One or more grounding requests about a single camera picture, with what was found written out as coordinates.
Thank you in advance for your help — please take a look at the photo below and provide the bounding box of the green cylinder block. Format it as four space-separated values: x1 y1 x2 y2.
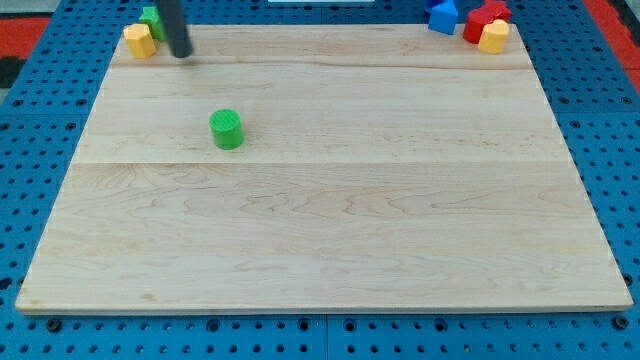
209 109 244 150

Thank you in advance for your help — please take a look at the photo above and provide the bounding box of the yellow hexagon block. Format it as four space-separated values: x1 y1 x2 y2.
123 24 157 59

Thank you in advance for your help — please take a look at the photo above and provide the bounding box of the wooden board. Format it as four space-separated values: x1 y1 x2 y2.
15 24 633 315

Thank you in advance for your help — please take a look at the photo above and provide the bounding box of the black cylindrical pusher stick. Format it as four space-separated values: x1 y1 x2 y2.
155 0 193 59

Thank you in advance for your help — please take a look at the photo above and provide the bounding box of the blue triangle block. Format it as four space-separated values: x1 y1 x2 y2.
426 0 458 35

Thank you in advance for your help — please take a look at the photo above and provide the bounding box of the yellow heart block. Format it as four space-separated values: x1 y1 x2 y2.
478 19 511 54

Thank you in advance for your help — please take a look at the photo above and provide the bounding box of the red rounded block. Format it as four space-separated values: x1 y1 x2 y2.
463 8 493 44

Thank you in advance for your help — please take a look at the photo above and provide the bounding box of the green star block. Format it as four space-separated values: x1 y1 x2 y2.
138 6 166 42

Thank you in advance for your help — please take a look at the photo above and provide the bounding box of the red star block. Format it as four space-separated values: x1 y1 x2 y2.
480 0 512 24

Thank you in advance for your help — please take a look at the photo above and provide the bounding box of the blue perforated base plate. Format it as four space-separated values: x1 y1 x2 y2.
1 1 639 359

